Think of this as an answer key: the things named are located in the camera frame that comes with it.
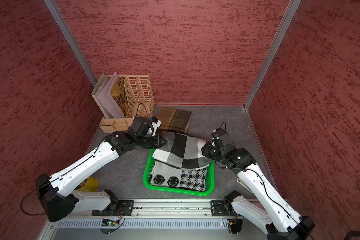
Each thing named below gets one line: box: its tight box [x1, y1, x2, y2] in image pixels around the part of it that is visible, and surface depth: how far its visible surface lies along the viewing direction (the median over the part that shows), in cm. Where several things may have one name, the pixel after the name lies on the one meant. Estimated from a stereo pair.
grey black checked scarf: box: [152, 132, 213, 169], surface depth 72 cm
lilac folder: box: [97, 72, 126, 119], surface depth 94 cm
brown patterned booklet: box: [111, 76, 129, 118], surface depth 103 cm
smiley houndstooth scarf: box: [149, 160, 209, 192], surface depth 81 cm
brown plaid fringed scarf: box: [157, 106, 193, 135], surface depth 111 cm
